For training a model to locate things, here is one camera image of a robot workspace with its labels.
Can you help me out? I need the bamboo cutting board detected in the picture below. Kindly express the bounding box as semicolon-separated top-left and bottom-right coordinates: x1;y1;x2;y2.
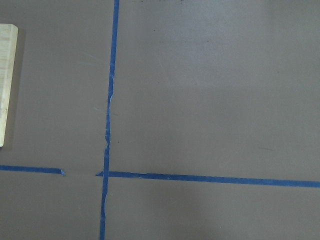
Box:
0;23;19;148

